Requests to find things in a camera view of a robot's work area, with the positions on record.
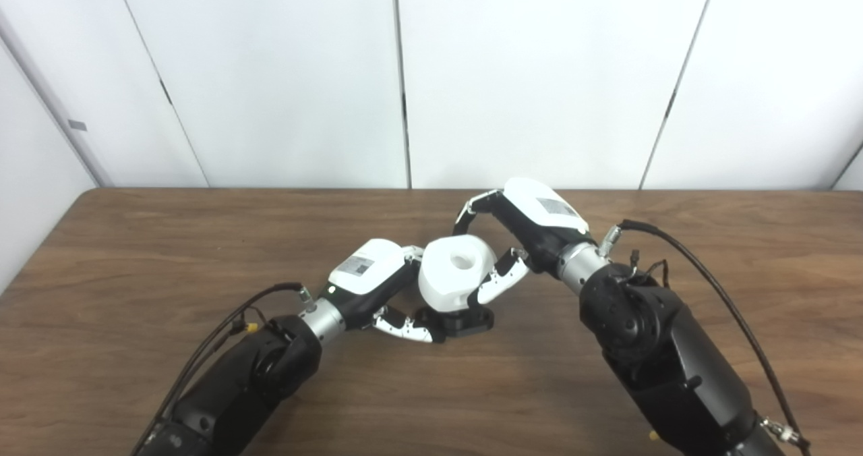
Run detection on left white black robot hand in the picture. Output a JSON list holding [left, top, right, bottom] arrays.
[[317, 238, 436, 344]]

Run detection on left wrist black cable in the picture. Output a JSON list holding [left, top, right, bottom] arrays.
[[131, 282, 318, 453]]

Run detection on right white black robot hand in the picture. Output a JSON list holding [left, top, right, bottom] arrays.
[[453, 177, 597, 306]]

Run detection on black flanged holder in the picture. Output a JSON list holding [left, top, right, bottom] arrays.
[[413, 306, 495, 341]]

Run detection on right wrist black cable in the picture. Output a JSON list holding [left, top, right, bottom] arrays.
[[599, 219, 810, 453]]

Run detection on round white cylinder piece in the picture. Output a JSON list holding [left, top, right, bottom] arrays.
[[418, 234, 498, 315]]

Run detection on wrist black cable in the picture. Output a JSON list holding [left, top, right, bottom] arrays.
[[599, 219, 810, 453], [131, 282, 318, 453]]

